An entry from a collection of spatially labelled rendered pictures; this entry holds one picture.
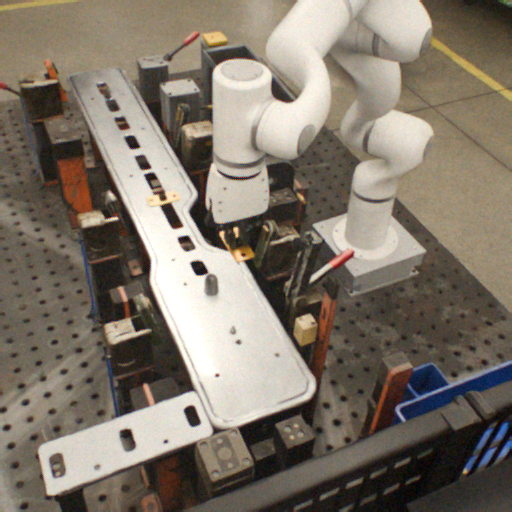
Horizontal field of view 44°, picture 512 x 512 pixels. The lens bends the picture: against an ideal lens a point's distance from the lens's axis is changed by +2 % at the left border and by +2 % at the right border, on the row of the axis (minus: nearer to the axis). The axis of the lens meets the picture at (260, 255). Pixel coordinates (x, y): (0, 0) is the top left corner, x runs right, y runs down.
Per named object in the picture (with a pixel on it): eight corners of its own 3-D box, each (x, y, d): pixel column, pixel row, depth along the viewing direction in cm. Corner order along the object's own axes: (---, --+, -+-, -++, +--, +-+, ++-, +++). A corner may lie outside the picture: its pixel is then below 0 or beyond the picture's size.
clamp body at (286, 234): (244, 328, 170) (251, 225, 144) (282, 316, 174) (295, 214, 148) (258, 353, 165) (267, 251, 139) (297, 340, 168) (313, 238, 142)
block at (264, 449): (243, 520, 133) (249, 445, 112) (294, 498, 137) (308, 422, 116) (248, 533, 131) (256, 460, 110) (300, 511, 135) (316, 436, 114)
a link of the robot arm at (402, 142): (363, 170, 178) (376, 94, 161) (425, 193, 171) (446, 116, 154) (343, 193, 171) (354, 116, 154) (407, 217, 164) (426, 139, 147)
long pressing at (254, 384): (55, 77, 203) (54, 73, 201) (125, 67, 210) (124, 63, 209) (214, 437, 115) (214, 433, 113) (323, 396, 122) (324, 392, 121)
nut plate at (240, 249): (218, 233, 116) (218, 228, 115) (237, 228, 117) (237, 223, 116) (236, 263, 110) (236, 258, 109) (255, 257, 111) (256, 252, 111)
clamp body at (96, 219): (86, 306, 173) (66, 209, 149) (131, 294, 177) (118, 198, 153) (95, 331, 167) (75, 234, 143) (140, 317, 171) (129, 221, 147)
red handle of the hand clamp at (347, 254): (285, 286, 132) (346, 241, 130) (290, 290, 133) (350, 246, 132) (294, 300, 129) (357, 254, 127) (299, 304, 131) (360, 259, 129)
